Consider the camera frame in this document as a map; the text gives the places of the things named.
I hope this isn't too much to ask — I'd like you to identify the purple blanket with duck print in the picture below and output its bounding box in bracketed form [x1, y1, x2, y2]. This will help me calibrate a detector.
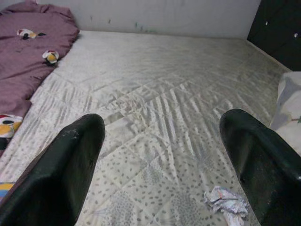
[0, 0, 80, 158]

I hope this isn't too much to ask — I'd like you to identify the white quilted mattress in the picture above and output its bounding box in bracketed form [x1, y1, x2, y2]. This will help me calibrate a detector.
[0, 30, 294, 226]

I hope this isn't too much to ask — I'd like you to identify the white pillow with green tree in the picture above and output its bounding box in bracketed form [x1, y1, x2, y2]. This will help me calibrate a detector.
[270, 72, 301, 156]

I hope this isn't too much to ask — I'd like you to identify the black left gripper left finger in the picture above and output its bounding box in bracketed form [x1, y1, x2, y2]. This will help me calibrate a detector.
[0, 113, 106, 226]

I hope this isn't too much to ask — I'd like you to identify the black tufted headboard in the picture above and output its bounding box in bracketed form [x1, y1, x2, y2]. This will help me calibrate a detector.
[247, 0, 301, 71]

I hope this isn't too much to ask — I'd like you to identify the white paper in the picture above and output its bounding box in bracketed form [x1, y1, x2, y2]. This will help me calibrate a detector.
[204, 186, 250, 226]

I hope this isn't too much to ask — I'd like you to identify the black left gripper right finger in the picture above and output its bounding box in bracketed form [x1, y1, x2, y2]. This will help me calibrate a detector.
[219, 108, 301, 226]

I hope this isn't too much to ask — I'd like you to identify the colourful children's book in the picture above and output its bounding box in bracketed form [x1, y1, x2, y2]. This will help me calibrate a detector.
[0, 182, 15, 200]

